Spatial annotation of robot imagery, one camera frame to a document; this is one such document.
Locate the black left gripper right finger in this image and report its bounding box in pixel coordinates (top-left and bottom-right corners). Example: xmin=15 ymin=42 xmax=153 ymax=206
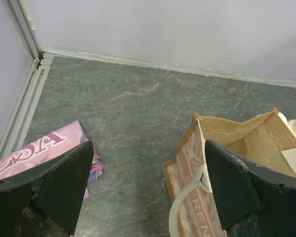
xmin=205 ymin=140 xmax=296 ymax=237

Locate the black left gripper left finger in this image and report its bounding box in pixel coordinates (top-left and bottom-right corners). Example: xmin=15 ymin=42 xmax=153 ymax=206
xmin=0 ymin=141 xmax=94 ymax=236

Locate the pink tissue pack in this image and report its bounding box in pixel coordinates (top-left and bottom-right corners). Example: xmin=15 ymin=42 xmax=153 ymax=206
xmin=0 ymin=121 xmax=104 ymax=200

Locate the aluminium corner frame post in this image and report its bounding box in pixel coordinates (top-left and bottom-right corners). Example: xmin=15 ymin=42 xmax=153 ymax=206
xmin=2 ymin=0 xmax=42 ymax=64

